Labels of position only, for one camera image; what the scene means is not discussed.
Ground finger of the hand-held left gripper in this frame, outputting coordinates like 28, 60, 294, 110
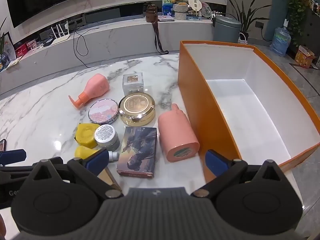
0, 149, 34, 179

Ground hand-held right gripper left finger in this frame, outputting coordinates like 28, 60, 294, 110
25, 149, 124, 199

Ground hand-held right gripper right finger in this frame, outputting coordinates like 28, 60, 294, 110
191, 149, 288, 198

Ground silver cream jar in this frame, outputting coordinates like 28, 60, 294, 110
94, 124, 121, 150

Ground brown cardboard box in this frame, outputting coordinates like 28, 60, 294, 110
99, 167, 122, 191

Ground dark printed box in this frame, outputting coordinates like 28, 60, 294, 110
117, 127, 158, 179

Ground pink floral round compact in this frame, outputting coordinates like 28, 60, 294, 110
89, 99, 119, 125

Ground pink cylinder container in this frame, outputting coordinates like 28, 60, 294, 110
157, 103, 200, 163

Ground gold round compact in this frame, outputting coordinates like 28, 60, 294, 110
118, 92, 156, 127

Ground orange cardboard box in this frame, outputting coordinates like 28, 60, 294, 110
177, 40, 320, 184

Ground pink pump bottle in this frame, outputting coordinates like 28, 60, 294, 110
69, 73, 110, 109

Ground clear cube box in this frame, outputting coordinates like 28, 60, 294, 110
122, 72, 145, 97

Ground paper sheets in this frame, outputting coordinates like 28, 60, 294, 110
5, 56, 23, 70

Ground red box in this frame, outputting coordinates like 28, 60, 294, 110
15, 44, 28, 58

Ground slim-leaf potted plant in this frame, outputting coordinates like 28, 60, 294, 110
0, 17, 8, 55

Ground white router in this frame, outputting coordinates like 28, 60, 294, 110
51, 23, 70, 46

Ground grey trash bin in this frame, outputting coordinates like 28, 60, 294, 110
212, 16, 242, 43

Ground blue water jug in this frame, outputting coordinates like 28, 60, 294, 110
269, 20, 292, 57

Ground printed cardboard carton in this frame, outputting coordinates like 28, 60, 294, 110
294, 45, 316, 68

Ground long-leaf potted plant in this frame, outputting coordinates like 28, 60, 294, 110
222, 0, 272, 39

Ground patterned round fan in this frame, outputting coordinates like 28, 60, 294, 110
201, 2, 213, 18

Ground brown leather bag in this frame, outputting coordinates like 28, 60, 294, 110
146, 4, 169, 54

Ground white hand fan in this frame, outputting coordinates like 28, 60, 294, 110
188, 0, 202, 15

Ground green bamboo poster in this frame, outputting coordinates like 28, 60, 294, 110
162, 0, 202, 18

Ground green ivy plant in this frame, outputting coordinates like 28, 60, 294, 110
274, 0, 315, 45

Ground black picture frame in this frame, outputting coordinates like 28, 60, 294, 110
1, 32, 17, 62

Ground black cable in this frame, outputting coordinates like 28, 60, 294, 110
73, 26, 100, 68

